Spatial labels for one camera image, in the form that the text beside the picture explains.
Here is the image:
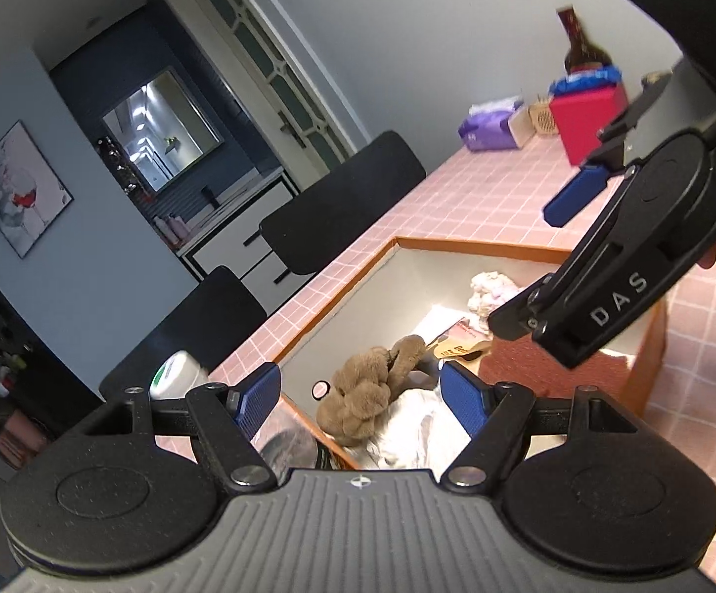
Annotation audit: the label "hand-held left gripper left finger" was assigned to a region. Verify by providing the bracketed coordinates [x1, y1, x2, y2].
[101, 363, 281, 494]

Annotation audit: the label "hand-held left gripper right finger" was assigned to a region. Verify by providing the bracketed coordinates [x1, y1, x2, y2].
[440, 361, 640, 489]

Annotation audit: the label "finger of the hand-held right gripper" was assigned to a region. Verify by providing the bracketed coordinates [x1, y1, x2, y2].
[487, 222, 699, 368]
[542, 74, 674, 227]

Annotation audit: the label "brown coarse cloth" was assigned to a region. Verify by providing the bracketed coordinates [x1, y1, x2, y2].
[482, 337, 634, 421]

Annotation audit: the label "white terry cloth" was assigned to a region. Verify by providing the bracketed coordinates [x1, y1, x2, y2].
[358, 386, 479, 470]

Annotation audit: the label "foil snack packet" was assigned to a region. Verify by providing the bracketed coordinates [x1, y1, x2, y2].
[416, 315, 493, 362]

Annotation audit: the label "brown plush toy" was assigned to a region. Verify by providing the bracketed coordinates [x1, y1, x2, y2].
[316, 335, 430, 446]

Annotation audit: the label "wooden box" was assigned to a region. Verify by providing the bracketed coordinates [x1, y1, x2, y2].
[271, 236, 668, 470]

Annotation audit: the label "red box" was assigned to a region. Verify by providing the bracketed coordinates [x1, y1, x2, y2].
[548, 82, 629, 166]

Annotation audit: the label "small wicker basket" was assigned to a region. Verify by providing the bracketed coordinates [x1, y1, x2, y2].
[528, 99, 560, 137]

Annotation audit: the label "clear plastic water bottle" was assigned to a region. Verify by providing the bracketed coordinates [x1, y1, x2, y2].
[149, 351, 334, 471]

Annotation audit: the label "pink checkered tablecloth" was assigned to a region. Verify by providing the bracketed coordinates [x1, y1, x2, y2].
[154, 129, 716, 593]

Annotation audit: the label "black chair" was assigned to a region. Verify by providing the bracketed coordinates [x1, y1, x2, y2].
[259, 129, 427, 276]
[98, 265, 268, 402]

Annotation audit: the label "purple tissue pack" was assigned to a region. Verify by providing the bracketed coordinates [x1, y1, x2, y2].
[458, 95, 529, 152]

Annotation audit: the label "blue packet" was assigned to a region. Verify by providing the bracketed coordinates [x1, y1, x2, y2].
[549, 68, 622, 96]

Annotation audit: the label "brown glass bottle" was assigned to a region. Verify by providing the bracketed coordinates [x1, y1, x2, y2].
[556, 6, 612, 75]

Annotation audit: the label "white vanity cabinet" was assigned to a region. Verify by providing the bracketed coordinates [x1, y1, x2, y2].
[176, 164, 300, 306]

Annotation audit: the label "white glazed door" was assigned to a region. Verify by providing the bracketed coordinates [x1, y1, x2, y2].
[166, 0, 365, 180]

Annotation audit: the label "square wall mirror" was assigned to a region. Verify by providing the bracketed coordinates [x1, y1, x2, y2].
[101, 68, 222, 192]

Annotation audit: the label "wine glass wall picture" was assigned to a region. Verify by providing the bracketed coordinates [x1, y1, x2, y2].
[0, 120, 75, 259]

